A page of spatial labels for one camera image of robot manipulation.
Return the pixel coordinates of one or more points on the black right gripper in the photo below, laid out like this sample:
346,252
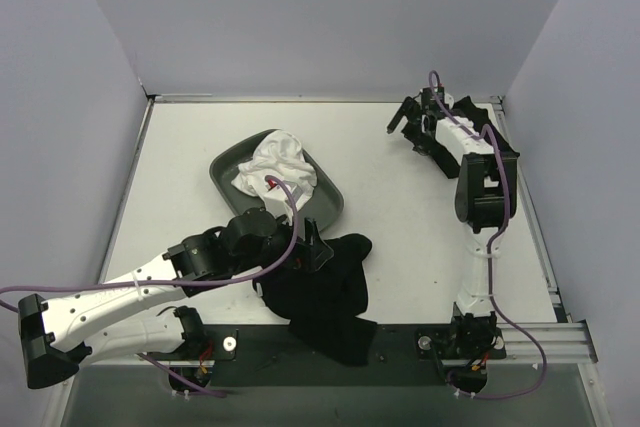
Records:
415,123

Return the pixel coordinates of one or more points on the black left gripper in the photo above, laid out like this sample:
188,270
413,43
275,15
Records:
310,251

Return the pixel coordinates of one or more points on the grey plastic tray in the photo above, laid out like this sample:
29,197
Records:
325,205

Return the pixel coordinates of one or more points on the black t shirt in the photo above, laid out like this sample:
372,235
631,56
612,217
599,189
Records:
464,129
324,308

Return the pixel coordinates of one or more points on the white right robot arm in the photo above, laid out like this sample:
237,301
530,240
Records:
485,201

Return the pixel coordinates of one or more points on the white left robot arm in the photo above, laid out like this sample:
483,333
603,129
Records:
143,311

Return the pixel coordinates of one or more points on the folded black t shirt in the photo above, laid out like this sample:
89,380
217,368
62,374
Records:
464,129

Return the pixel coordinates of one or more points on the crumpled white t shirt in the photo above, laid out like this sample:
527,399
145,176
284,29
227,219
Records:
280,155

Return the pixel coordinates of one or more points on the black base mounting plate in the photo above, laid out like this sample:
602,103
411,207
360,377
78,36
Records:
400,355

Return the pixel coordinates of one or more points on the aluminium front rail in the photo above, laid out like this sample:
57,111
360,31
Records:
550,342

